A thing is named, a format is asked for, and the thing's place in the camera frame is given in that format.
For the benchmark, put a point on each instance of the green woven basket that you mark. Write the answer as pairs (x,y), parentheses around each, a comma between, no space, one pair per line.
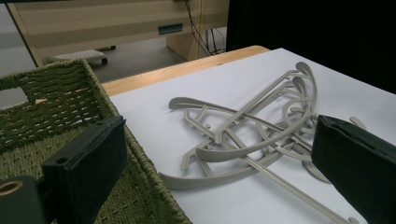
(62,93)

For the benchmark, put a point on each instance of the beige wooden desk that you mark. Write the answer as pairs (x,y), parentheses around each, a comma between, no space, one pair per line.
(93,18)

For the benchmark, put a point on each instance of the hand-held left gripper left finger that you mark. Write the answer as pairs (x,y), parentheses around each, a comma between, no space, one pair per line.
(84,161)

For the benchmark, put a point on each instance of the teal rectangular desk label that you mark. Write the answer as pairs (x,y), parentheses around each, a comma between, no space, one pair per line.
(170,28)

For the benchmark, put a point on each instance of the black curtain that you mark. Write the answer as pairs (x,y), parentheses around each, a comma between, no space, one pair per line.
(311,31)

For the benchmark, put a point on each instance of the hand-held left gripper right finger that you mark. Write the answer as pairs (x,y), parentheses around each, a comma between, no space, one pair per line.
(358,168)

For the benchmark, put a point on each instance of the grey plastic clothes hanger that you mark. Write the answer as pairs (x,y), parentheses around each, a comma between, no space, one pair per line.
(193,102)
(274,141)
(202,182)
(288,107)

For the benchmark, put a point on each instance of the white wheeled platform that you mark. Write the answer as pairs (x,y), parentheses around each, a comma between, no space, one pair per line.
(77,56)

